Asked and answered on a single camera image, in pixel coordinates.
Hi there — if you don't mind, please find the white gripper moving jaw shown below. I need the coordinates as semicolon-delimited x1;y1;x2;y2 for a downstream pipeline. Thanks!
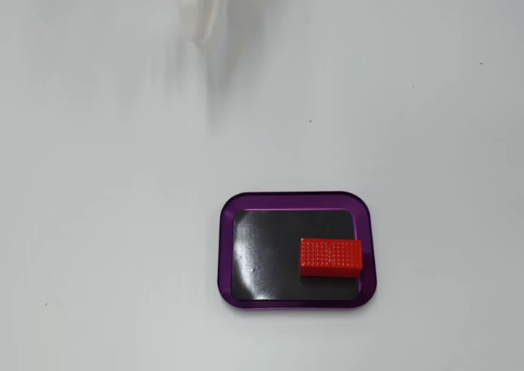
179;0;239;48

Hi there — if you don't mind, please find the red studded rectangular block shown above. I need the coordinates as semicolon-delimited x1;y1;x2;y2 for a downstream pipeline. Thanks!
299;238;364;278

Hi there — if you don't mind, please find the purple tray with black base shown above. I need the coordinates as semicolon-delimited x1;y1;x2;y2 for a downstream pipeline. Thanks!
216;190;378;310

